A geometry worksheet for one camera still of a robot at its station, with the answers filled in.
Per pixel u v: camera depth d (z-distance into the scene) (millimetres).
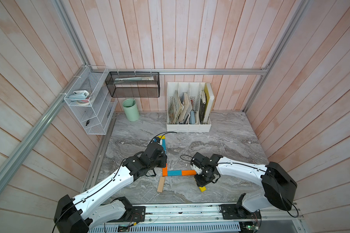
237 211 657
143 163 553
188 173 862
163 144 1000
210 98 928
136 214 729
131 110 1073
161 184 825
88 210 402
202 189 796
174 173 870
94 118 778
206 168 635
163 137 1034
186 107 1008
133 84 1040
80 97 684
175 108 1008
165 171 884
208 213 760
